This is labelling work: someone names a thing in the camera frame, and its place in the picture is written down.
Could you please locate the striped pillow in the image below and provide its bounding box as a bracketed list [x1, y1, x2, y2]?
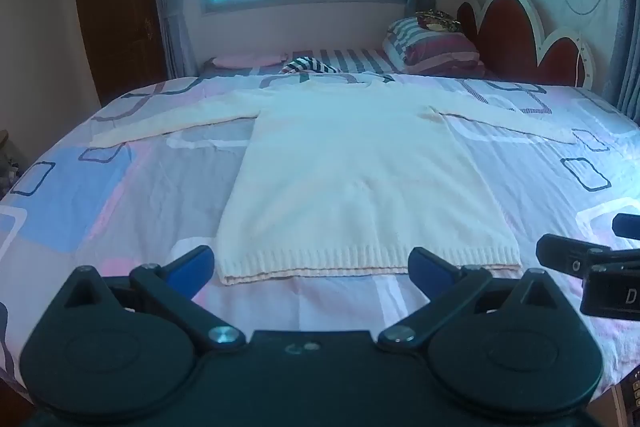
[382, 17, 486, 75]

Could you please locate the white knit sweater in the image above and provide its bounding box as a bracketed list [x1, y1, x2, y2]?
[90, 74, 581, 286]

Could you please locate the patterned pastel quilt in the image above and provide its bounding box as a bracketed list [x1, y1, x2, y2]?
[0, 72, 640, 390]

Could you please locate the striped garment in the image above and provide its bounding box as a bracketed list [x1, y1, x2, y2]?
[280, 56, 343, 75]

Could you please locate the pink cloth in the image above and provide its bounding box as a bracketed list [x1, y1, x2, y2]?
[210, 52, 288, 68]

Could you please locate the striped bed sheet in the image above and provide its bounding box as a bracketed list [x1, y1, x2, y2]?
[200, 48, 501, 78]

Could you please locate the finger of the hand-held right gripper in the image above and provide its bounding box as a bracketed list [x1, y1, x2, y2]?
[612, 213, 640, 240]
[536, 234, 613, 279]

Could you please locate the gold patterned cloth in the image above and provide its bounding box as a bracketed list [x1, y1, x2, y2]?
[415, 9, 461, 32]

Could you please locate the dark wooden wardrobe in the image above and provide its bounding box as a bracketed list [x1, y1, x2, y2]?
[70, 0, 168, 108]

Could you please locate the red cloud-shaped headboard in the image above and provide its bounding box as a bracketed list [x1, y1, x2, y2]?
[456, 0, 596, 90]

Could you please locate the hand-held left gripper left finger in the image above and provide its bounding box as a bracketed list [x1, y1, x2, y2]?
[62, 245, 247, 354]

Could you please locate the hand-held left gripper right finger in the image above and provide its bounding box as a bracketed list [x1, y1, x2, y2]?
[377, 247, 576, 354]

